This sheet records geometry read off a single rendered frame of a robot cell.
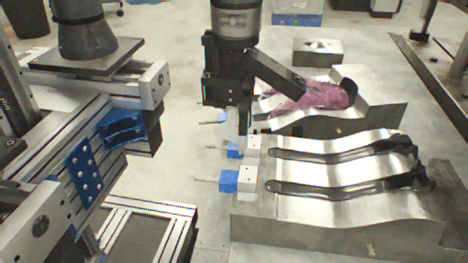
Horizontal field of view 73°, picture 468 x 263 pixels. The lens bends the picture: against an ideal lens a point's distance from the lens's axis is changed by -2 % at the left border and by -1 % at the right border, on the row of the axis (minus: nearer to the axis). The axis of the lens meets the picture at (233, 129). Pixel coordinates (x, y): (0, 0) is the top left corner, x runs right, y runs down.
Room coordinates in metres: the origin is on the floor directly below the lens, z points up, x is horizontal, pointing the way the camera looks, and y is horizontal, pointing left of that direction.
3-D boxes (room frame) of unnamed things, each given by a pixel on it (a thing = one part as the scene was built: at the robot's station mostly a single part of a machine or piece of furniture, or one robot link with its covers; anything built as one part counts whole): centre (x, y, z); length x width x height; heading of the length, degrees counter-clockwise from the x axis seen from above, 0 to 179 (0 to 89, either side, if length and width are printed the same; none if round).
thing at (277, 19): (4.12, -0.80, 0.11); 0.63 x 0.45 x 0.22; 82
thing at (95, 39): (0.83, 0.39, 1.09); 0.15 x 0.15 x 0.10
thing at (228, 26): (0.47, 0.00, 1.23); 0.08 x 0.08 x 0.05
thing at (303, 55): (1.28, -0.35, 0.84); 0.20 x 0.15 x 0.07; 82
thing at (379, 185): (0.49, -0.24, 0.92); 0.35 x 0.16 x 0.09; 82
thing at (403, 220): (0.48, -0.26, 0.87); 0.50 x 0.26 x 0.14; 82
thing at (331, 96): (0.84, -0.22, 0.90); 0.26 x 0.18 x 0.08; 99
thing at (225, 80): (0.47, 0.00, 1.15); 0.09 x 0.08 x 0.12; 82
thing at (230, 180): (0.47, 0.02, 0.89); 0.13 x 0.05 x 0.05; 82
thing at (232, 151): (0.58, 0.00, 0.89); 0.13 x 0.05 x 0.05; 82
